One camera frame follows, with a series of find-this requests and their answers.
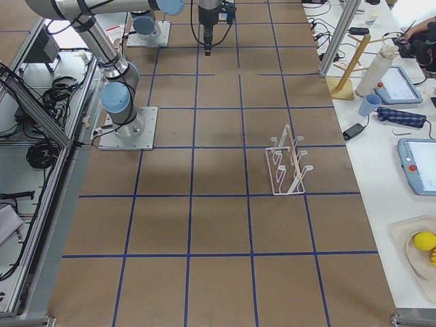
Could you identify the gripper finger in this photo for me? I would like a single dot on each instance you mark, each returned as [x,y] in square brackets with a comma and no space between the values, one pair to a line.
[207,45]

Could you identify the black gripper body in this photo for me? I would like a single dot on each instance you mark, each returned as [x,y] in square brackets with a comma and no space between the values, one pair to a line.
[206,15]

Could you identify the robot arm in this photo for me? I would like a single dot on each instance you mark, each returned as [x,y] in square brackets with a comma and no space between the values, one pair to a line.
[117,96]
[145,25]

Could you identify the light blue cup on desk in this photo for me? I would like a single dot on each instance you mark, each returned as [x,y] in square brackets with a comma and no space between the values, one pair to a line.
[369,104]

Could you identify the wooden mug tree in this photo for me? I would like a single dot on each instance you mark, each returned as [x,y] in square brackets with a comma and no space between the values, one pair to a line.
[341,88]

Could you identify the white bottle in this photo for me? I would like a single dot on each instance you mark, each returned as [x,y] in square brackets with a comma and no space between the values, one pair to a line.
[379,66]

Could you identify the black power adapter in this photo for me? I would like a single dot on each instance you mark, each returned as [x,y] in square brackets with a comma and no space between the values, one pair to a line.
[353,131]

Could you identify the teach pendant far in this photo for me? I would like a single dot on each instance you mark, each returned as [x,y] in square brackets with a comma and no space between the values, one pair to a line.
[395,87]

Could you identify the teach pendant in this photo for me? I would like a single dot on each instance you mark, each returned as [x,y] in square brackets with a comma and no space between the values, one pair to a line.
[395,87]
[418,161]

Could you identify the blue plaid umbrella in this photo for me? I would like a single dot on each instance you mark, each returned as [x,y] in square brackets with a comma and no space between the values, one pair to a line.
[401,117]

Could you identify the teach pendant near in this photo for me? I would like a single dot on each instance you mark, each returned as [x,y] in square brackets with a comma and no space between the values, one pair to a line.
[418,161]

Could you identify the beige tray on desk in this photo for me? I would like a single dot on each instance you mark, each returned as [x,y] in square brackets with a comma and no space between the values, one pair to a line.
[419,261]

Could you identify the yellow lemon toy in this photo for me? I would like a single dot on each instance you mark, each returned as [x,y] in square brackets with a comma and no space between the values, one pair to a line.
[424,241]

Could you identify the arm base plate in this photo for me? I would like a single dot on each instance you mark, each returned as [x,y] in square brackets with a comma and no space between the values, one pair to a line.
[158,38]
[139,134]

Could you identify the white wire cup rack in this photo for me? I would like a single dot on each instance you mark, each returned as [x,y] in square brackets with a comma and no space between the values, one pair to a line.
[283,159]

